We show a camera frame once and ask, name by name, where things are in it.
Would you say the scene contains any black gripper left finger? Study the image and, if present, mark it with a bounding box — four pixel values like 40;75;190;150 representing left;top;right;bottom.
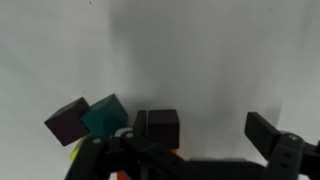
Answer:
64;111;264;180

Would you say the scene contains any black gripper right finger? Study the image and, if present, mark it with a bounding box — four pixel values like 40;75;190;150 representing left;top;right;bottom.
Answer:
244;112;320;180

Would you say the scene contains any dark brown wooden block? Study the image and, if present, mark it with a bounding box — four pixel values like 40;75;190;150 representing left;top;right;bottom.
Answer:
147;109;180;149

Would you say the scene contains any teal wooden block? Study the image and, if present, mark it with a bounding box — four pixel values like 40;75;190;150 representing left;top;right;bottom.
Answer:
81;94;128;137

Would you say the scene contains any yellow wooden block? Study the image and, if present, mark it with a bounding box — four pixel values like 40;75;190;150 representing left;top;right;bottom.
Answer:
69;138;85;161

